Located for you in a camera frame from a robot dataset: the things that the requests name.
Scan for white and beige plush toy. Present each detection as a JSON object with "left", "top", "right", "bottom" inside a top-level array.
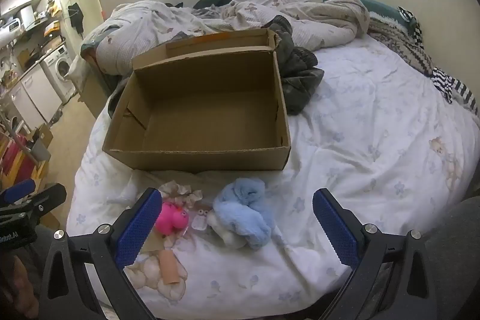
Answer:
[{"left": 124, "top": 250, "right": 188, "bottom": 300}]

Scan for grey fleece garment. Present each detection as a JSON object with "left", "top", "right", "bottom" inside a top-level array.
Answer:
[{"left": 269, "top": 16, "right": 325, "bottom": 115}]

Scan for wooden bed frame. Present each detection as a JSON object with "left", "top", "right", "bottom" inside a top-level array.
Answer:
[{"left": 80, "top": 54, "right": 124, "bottom": 118}]

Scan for black and white checkered cloth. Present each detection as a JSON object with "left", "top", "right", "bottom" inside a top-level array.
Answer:
[{"left": 397, "top": 6, "right": 419, "bottom": 30}]

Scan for light blue fluffy plush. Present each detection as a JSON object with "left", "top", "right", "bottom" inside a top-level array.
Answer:
[{"left": 208, "top": 178, "right": 272, "bottom": 250}]

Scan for pink bag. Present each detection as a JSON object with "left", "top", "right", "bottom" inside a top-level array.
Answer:
[{"left": 0, "top": 140, "right": 34, "bottom": 182}]

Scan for black hanging garment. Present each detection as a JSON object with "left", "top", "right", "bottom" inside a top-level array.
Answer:
[{"left": 67, "top": 2, "right": 84, "bottom": 34}]

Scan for grey container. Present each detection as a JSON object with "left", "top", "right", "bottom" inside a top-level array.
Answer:
[{"left": 32, "top": 138, "right": 51, "bottom": 163}]

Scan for white floor cabinet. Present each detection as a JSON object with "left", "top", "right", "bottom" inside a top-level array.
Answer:
[{"left": 7, "top": 63, "right": 64, "bottom": 124}]

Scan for person's grey trousers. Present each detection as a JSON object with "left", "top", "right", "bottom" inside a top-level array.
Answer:
[{"left": 424, "top": 196, "right": 480, "bottom": 320}]

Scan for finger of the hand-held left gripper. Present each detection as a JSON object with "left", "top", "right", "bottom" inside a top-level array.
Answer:
[
  {"left": 20, "top": 183, "right": 67, "bottom": 222},
  {"left": 0, "top": 179, "right": 37, "bottom": 206}
]

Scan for wooden rack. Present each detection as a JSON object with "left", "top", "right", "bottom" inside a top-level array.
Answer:
[{"left": 0, "top": 110, "right": 49, "bottom": 189}]

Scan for white ruffled fabric scrunchie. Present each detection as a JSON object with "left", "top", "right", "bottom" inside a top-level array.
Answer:
[{"left": 157, "top": 181, "right": 205, "bottom": 209}]

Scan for pink plush toy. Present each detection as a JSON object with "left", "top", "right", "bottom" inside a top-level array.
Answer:
[{"left": 152, "top": 202, "right": 189, "bottom": 235}]

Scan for brown cardboard box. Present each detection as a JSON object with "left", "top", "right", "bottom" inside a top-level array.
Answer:
[{"left": 102, "top": 28, "right": 292, "bottom": 171}]

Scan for person's left hand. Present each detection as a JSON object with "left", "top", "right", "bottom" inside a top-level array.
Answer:
[{"left": 0, "top": 256, "right": 39, "bottom": 320}]

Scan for teal pillow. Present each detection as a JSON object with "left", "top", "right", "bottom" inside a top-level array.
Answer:
[{"left": 322, "top": 0, "right": 404, "bottom": 22}]

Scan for black and white striped cloth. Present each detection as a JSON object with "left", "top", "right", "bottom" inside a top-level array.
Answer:
[{"left": 430, "top": 67, "right": 480, "bottom": 114}]

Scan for small clear plastic packet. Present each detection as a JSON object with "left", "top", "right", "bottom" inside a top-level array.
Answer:
[{"left": 190, "top": 208, "right": 211, "bottom": 231}]

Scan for white printed duvet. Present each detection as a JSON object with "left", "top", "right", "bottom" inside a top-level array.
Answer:
[{"left": 80, "top": 0, "right": 370, "bottom": 77}]

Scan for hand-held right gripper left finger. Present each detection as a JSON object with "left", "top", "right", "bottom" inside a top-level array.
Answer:
[{"left": 39, "top": 188, "right": 163, "bottom": 320}]

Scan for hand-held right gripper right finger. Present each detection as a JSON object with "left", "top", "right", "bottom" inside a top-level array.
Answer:
[{"left": 312, "top": 188, "right": 441, "bottom": 320}]

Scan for small cardboard box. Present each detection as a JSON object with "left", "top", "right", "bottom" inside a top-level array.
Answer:
[{"left": 32, "top": 123, "right": 54, "bottom": 148}]

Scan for white washing machine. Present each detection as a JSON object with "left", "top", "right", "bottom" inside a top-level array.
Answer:
[{"left": 40, "top": 44, "right": 76, "bottom": 104}]

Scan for grey knit patterned blanket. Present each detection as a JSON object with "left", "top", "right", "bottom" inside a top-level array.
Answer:
[{"left": 367, "top": 10, "right": 436, "bottom": 77}]

